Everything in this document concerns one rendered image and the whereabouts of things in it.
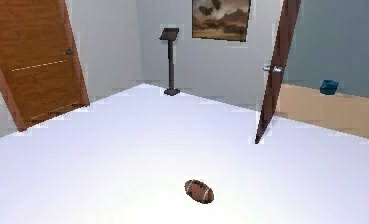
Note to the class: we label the framed brown landscape picture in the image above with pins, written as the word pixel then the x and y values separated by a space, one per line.
pixel 220 18

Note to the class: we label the brown wooden room door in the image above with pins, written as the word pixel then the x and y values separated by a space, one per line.
pixel 35 56

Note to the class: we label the reddish brown open door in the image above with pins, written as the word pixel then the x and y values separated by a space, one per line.
pixel 277 66

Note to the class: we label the blue bin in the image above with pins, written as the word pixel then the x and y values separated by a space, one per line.
pixel 328 87

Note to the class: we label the brown oval football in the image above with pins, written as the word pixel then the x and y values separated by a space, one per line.
pixel 199 191

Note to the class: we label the dark pedestal stand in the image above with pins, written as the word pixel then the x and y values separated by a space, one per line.
pixel 171 60

